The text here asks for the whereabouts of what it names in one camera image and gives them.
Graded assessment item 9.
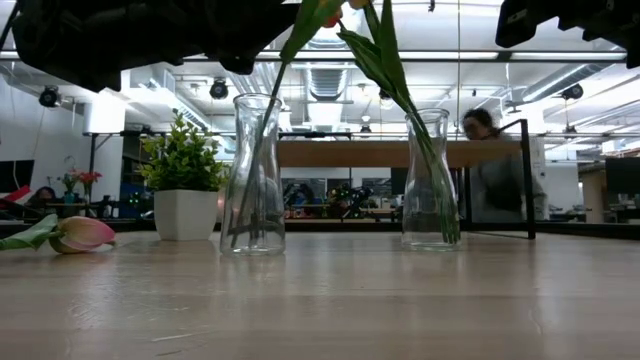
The black aluminium table frame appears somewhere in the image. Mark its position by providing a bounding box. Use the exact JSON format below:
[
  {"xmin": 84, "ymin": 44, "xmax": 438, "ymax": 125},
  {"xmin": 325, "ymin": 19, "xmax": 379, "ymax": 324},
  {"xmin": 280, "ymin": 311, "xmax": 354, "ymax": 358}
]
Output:
[{"xmin": 0, "ymin": 219, "xmax": 640, "ymax": 240}]

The red tulip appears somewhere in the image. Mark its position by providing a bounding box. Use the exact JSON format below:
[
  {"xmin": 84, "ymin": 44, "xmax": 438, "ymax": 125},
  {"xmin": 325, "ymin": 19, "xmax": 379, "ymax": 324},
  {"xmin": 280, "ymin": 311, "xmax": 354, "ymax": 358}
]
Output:
[{"xmin": 230, "ymin": 0, "xmax": 347, "ymax": 246}]

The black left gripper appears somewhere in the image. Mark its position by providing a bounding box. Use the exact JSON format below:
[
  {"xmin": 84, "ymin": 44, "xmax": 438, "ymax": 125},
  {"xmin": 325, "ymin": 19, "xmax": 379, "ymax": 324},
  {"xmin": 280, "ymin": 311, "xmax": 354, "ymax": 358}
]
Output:
[{"xmin": 9, "ymin": 0, "xmax": 301, "ymax": 94}]

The person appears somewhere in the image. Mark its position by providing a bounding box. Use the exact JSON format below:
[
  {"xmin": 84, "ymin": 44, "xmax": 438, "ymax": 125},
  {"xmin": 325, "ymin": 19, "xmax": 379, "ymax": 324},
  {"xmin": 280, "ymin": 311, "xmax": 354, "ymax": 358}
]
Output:
[
  {"xmin": 24, "ymin": 185, "xmax": 59, "ymax": 211},
  {"xmin": 459, "ymin": 107, "xmax": 549, "ymax": 224}
]

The green plant in white pot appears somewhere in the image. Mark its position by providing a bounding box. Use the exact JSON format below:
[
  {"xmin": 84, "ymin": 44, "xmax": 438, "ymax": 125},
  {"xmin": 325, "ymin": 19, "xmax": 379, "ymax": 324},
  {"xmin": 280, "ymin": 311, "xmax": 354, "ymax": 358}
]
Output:
[{"xmin": 137, "ymin": 112, "xmax": 229, "ymax": 242}]

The clear glass vase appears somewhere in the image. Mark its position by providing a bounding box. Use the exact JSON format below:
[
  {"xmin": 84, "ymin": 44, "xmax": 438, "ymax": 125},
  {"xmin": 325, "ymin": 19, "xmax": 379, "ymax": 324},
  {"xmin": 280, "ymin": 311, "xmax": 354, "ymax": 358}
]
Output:
[
  {"xmin": 401, "ymin": 107, "xmax": 462, "ymax": 251},
  {"xmin": 219, "ymin": 93, "xmax": 287, "ymax": 257}
]

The background flower bouquet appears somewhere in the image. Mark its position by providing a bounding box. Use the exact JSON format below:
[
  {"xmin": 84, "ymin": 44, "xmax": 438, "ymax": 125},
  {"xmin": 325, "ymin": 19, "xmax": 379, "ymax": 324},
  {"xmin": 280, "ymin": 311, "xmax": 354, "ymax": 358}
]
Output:
[{"xmin": 57, "ymin": 167, "xmax": 104, "ymax": 206}]

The wooden shelf with black frame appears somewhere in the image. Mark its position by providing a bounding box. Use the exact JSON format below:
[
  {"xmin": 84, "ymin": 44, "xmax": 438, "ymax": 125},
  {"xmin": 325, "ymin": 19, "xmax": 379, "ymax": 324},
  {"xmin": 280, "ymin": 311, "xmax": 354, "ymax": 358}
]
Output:
[{"xmin": 253, "ymin": 118, "xmax": 537, "ymax": 241}]

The black monitor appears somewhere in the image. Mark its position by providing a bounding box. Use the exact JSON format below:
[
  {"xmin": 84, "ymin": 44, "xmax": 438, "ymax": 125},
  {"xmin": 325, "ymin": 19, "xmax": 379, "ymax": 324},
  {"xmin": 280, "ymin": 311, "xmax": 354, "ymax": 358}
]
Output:
[
  {"xmin": 604, "ymin": 157, "xmax": 640, "ymax": 196},
  {"xmin": 0, "ymin": 159, "xmax": 35, "ymax": 194}
]

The black overhead frame beam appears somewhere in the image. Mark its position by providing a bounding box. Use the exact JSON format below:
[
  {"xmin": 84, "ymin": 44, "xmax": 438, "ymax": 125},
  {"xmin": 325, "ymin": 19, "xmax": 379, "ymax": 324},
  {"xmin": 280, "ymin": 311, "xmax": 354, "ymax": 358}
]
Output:
[{"xmin": 0, "ymin": 48, "xmax": 629, "ymax": 64}]

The pink tulip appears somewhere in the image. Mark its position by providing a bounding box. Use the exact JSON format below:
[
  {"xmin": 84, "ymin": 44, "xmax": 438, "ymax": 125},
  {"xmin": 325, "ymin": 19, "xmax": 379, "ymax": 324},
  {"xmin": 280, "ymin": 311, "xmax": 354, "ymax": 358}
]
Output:
[{"xmin": 0, "ymin": 213, "xmax": 119, "ymax": 255}]

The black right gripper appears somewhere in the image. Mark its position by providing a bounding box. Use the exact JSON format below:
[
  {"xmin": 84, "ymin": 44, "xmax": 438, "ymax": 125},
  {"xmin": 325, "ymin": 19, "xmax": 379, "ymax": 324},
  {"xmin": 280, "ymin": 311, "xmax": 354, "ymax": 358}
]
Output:
[{"xmin": 494, "ymin": 0, "xmax": 640, "ymax": 69}]

